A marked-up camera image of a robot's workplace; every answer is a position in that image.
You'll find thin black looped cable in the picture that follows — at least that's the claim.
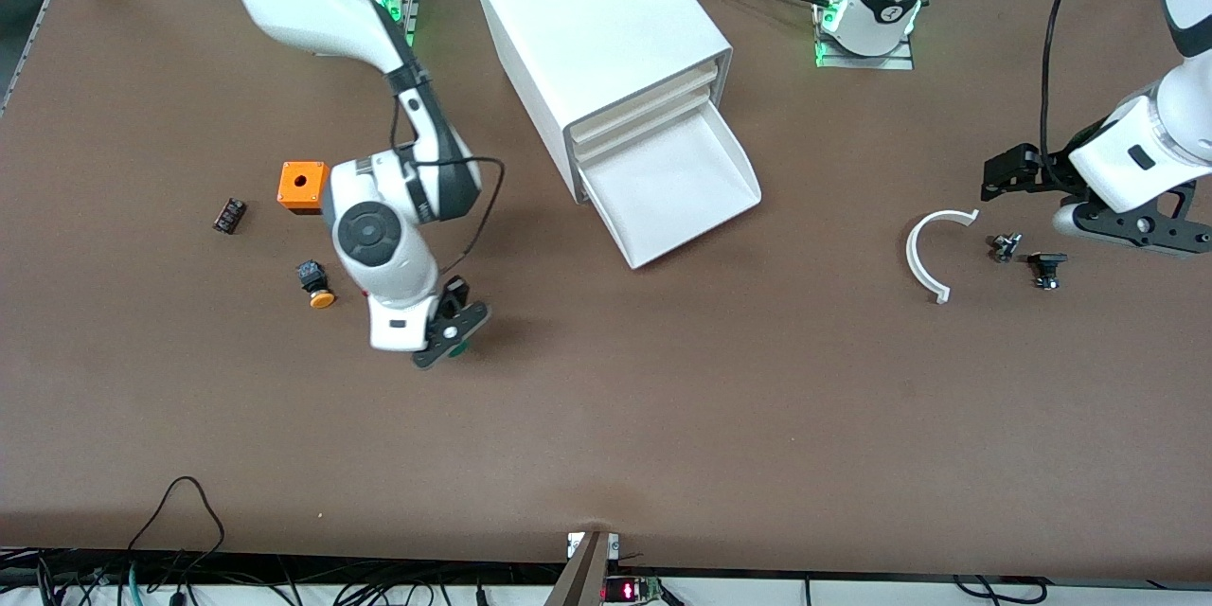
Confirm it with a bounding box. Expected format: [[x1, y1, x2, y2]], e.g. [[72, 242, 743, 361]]
[[126, 475, 226, 580]]

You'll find yellow mushroom push button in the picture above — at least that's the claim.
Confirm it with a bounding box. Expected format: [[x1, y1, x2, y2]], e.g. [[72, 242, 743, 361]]
[[296, 260, 337, 310]]

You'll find metal camera mount bar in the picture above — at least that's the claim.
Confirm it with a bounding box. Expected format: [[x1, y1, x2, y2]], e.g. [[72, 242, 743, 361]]
[[544, 530, 621, 606]]

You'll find white drawer cabinet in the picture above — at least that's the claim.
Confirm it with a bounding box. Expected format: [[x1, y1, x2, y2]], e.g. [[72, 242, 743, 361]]
[[469, 0, 735, 205]]

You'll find white curved plastic piece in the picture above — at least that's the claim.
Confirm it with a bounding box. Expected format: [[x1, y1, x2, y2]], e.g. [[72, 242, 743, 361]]
[[906, 208, 981, 305]]

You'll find small black flat switch part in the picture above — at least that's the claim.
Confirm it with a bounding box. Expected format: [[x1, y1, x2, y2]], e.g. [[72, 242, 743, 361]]
[[1027, 252, 1069, 291]]

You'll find orange box with hole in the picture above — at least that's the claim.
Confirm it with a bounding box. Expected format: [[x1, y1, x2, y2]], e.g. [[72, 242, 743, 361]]
[[277, 161, 331, 216]]

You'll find circuit board with red display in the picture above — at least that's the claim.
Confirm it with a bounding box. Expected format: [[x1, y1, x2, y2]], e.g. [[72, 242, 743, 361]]
[[602, 576, 665, 605]]

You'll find white plastic drawer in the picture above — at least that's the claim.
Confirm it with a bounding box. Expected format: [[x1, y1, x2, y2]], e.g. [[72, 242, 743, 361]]
[[571, 62, 721, 145], [579, 99, 764, 271], [574, 85, 716, 164]]

